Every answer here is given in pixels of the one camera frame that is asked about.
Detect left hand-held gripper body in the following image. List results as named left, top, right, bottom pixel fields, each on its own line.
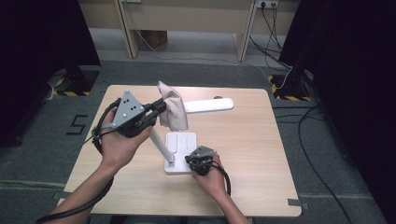
left=101, top=91, right=157, bottom=139

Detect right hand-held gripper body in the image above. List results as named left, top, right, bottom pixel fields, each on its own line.
left=185, top=145, right=218, bottom=177

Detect beige cloth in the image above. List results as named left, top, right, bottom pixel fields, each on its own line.
left=156, top=80, right=190, bottom=133

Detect white desk lamp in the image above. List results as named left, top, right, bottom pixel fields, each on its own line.
left=148, top=97, right=235, bottom=175

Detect person's right hand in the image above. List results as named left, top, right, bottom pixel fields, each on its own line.
left=191, top=154, right=229, bottom=201

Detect person's left hand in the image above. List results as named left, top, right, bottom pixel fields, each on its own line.
left=99, top=106, right=154, bottom=172

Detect stand base with hazard tape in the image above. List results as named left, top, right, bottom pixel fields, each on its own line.
left=268, top=69, right=314, bottom=103
left=46, top=66, right=101, bottom=98

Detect black curtain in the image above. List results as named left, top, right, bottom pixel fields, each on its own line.
left=0, top=0, right=103, bottom=147
left=278, top=0, right=396, bottom=224

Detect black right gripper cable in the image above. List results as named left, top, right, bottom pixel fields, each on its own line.
left=211, top=162, right=233, bottom=197

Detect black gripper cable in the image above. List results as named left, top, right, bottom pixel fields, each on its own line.
left=35, top=97, right=123, bottom=224
left=211, top=162, right=233, bottom=197

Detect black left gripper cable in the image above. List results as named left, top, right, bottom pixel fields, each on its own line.
left=35, top=97, right=123, bottom=224

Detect black floor cable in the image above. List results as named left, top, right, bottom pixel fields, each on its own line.
left=298, top=105, right=353, bottom=224

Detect black power cables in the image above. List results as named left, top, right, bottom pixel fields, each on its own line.
left=248, top=5, right=293, bottom=70

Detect white wall socket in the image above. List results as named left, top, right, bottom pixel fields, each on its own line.
left=256, top=0, right=279, bottom=9

